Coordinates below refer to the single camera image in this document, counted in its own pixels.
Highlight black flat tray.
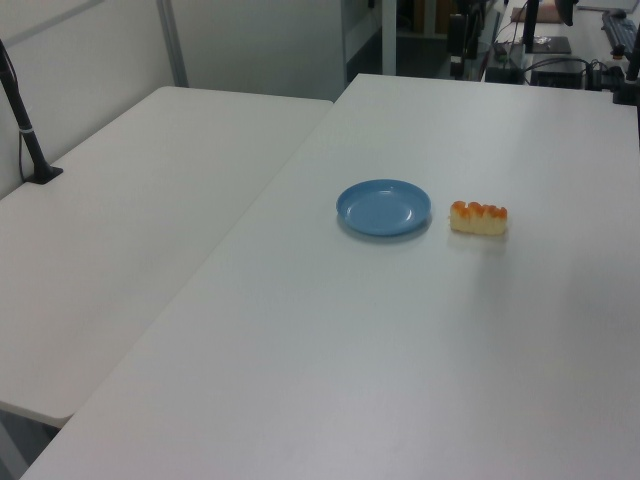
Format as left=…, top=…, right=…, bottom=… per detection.
left=530, top=35, right=572, bottom=55

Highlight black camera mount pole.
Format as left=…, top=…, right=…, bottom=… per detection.
left=0, top=38, right=65, bottom=185

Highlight black monitor stand pole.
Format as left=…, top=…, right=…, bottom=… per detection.
left=523, top=0, right=540, bottom=55

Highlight orange-topped bread piece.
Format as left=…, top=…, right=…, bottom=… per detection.
left=448, top=200, right=509, bottom=235

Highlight white cabinet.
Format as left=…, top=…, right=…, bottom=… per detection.
left=343, top=0, right=398, bottom=85

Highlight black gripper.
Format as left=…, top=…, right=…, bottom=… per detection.
left=448, top=0, right=494, bottom=59

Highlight black electronics box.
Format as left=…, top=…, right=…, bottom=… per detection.
left=529, top=59, right=587, bottom=89

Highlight blue plastic plate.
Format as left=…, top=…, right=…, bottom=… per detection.
left=335, top=179, right=432, bottom=237

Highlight brown cardboard box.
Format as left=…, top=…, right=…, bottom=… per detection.
left=510, top=0, right=560, bottom=24

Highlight small black device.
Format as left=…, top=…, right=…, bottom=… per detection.
left=483, top=63, right=522, bottom=84

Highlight black table clamp mount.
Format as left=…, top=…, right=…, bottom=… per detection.
left=611, top=0, right=640, bottom=107

